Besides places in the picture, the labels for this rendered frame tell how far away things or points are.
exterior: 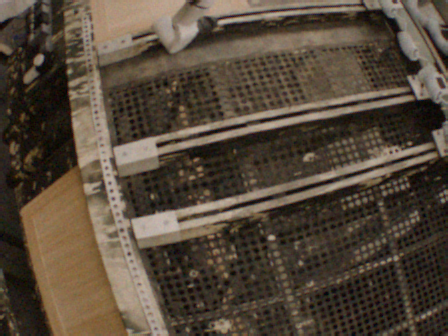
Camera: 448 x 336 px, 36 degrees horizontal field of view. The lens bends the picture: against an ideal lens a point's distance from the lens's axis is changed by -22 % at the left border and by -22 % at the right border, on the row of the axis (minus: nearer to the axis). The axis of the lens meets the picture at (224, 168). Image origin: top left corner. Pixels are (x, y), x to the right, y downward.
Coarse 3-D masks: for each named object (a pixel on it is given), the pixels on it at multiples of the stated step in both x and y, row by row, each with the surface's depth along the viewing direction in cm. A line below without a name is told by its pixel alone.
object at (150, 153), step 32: (352, 96) 248; (384, 96) 249; (416, 96) 246; (192, 128) 240; (224, 128) 241; (256, 128) 240; (288, 128) 243; (320, 128) 248; (128, 160) 235; (160, 160) 239
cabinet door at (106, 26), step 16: (96, 0) 276; (112, 0) 276; (128, 0) 276; (144, 0) 275; (160, 0) 275; (176, 0) 275; (224, 0) 275; (240, 0) 274; (96, 16) 271; (112, 16) 271; (128, 16) 271; (144, 16) 270; (160, 16) 270; (96, 32) 267; (112, 32) 267; (128, 32) 266; (96, 48) 263
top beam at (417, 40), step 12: (396, 24) 265; (408, 24) 264; (396, 36) 270; (420, 36) 261; (420, 48) 258; (408, 60) 266; (420, 60) 255; (432, 60) 255; (444, 96) 247; (432, 108) 255; (444, 108) 244; (444, 120) 245
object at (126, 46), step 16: (352, 0) 272; (368, 0) 268; (224, 16) 263; (240, 16) 265; (256, 16) 263; (272, 16) 264; (288, 16) 265; (304, 16) 267; (320, 16) 269; (336, 16) 270; (352, 16) 272; (368, 16) 273; (144, 32) 259; (224, 32) 266; (112, 48) 256; (128, 48) 257; (144, 48) 260; (160, 48) 263
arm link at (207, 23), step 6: (204, 18) 240; (210, 18) 240; (198, 24) 234; (204, 24) 237; (210, 24) 240; (216, 24) 241; (198, 30) 233; (204, 30) 238; (210, 30) 241; (198, 36) 235; (204, 36) 244; (192, 42) 235
